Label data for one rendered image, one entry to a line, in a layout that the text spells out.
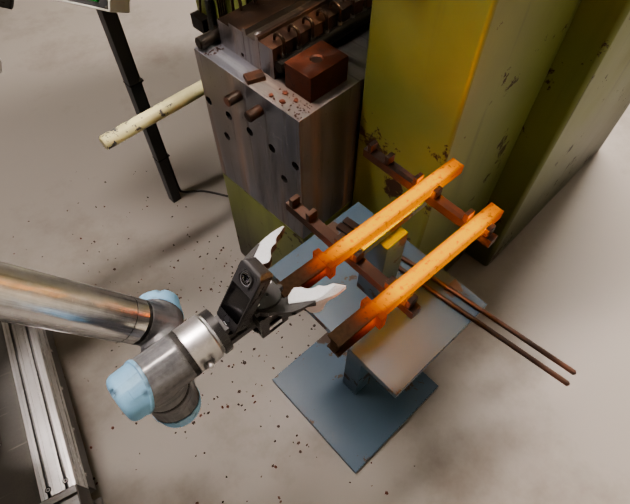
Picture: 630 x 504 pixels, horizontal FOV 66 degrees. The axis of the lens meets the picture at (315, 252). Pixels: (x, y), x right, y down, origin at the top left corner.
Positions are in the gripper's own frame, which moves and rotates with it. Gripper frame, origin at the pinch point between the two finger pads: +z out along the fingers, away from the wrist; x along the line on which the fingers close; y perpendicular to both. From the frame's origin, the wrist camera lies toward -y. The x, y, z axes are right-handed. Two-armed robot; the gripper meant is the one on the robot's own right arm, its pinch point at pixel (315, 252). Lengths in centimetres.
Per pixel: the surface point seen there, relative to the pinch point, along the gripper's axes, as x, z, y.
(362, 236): 0.7, 10.3, 4.4
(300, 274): -0.2, -2.9, 4.0
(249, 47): -55, 28, 3
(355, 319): 11.7, -2.0, 3.3
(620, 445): 70, 69, 99
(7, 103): -222, -16, 99
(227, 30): -63, 27, 3
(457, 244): 12.6, 21.4, 4.4
